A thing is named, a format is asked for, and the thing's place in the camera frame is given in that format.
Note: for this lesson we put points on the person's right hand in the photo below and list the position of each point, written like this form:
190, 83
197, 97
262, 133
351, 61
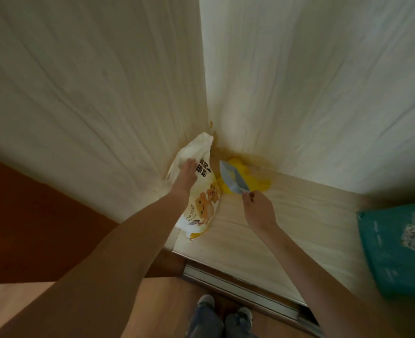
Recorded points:
262, 214

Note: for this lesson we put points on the person's left hand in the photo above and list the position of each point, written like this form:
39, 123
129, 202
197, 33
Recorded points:
186, 175

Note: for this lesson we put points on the yellow plastic bag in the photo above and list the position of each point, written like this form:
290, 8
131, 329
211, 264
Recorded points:
258, 183

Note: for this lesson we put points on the white printed cat litter bag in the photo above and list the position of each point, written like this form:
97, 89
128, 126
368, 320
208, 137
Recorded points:
205, 204

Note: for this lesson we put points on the light blue litter scoop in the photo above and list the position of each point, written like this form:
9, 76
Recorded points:
233, 179

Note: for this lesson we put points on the person's left forearm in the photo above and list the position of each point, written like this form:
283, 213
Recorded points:
105, 271

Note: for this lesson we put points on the person's right forearm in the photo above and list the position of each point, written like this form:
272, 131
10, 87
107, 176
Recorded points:
327, 285

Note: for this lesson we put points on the person's grey right shoe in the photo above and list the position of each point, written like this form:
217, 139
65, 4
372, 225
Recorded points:
245, 313

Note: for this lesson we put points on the person's blue jeans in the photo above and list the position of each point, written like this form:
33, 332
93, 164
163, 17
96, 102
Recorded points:
207, 325

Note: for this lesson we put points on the white wooden wardrobe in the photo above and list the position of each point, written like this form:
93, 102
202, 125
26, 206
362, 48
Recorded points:
299, 84

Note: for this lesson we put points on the teal plastic package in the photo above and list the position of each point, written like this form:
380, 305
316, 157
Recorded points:
394, 249

